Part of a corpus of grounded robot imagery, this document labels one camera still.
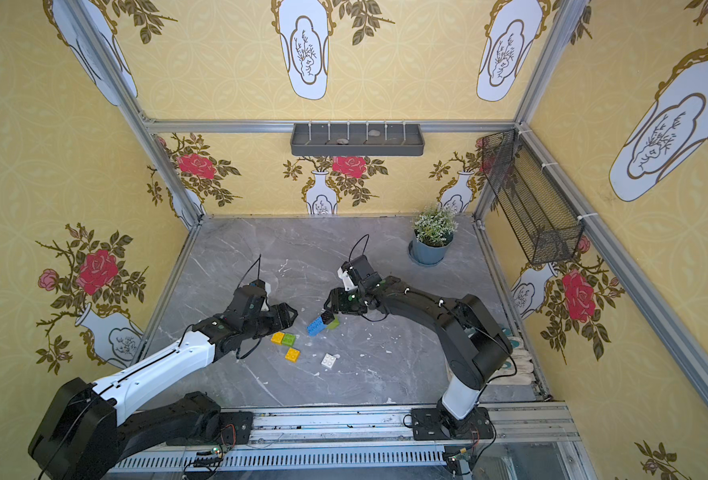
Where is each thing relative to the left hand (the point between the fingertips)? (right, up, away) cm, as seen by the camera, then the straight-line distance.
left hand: (294, 316), depth 85 cm
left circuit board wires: (-17, -31, -14) cm, 38 cm away
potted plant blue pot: (+39, +17, +15) cm, 46 cm away
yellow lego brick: (-5, -7, +2) cm, 9 cm away
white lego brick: (+10, -12, -2) cm, 16 cm away
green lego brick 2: (-2, -7, +2) cm, 8 cm away
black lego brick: (+9, -1, 0) cm, 9 cm away
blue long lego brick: (+6, -4, +3) cm, 8 cm away
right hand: (+10, +1, +1) cm, 10 cm away
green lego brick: (+11, -3, +3) cm, 12 cm away
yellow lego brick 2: (0, -11, -1) cm, 11 cm away
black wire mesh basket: (+71, +25, -3) cm, 75 cm away
